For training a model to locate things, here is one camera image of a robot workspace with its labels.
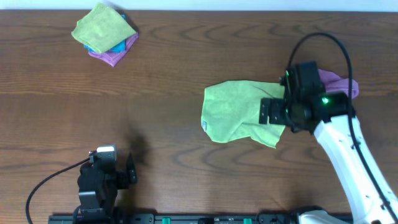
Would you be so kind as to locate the folded green cloth on stack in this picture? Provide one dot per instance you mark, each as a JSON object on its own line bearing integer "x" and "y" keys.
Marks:
{"x": 102, "y": 28}

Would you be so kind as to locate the crumpled purple cloth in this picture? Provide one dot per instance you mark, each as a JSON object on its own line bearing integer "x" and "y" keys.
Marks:
{"x": 333, "y": 82}

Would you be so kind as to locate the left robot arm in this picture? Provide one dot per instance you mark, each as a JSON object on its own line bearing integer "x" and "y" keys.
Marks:
{"x": 99, "y": 183}

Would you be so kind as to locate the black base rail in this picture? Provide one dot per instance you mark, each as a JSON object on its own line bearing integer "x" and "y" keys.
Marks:
{"x": 147, "y": 218}

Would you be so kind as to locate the folded purple cloth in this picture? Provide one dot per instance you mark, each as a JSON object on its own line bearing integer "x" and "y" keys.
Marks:
{"x": 113, "y": 58}

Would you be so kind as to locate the green microfiber cloth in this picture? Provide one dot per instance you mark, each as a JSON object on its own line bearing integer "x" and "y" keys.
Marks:
{"x": 231, "y": 111}

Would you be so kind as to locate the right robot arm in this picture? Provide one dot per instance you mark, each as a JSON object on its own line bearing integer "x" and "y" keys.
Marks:
{"x": 331, "y": 118}

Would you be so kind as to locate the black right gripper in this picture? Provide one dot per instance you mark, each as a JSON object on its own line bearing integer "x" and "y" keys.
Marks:
{"x": 277, "y": 111}

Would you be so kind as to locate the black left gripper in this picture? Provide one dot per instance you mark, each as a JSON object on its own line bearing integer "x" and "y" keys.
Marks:
{"x": 125, "y": 178}

